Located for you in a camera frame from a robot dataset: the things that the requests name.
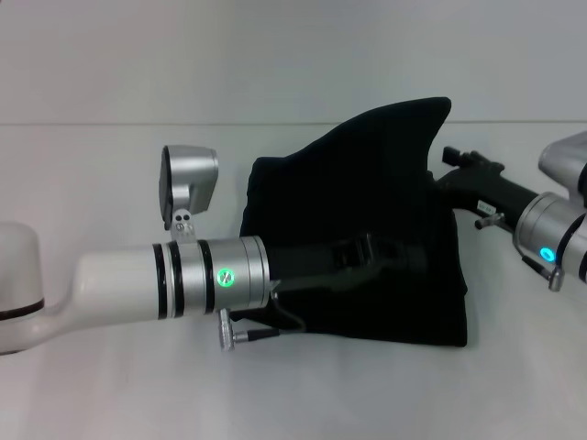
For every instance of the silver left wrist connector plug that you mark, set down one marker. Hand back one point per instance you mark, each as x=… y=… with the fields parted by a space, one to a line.
x=231 y=332

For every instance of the silver right arm elbow plug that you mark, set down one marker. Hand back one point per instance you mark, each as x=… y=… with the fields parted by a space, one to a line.
x=556 y=278

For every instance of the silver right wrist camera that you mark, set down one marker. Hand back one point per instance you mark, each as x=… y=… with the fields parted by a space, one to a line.
x=564 y=160

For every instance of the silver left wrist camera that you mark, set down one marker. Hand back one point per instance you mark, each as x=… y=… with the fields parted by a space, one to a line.
x=188 y=183

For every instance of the silver right wrist connector plug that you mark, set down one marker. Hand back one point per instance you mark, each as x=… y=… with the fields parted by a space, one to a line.
x=490 y=221

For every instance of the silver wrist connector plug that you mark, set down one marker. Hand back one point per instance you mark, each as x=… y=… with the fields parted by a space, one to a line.
x=231 y=332
x=490 y=221

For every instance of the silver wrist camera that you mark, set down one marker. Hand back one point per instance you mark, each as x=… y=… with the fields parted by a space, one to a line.
x=564 y=160
x=188 y=183

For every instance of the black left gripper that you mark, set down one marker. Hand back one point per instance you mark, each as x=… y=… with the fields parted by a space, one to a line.
x=312 y=268

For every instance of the black shirt with FREE print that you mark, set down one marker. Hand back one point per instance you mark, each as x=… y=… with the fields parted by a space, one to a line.
x=367 y=183

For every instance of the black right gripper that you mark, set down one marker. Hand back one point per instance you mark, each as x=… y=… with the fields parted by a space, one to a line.
x=486 y=188

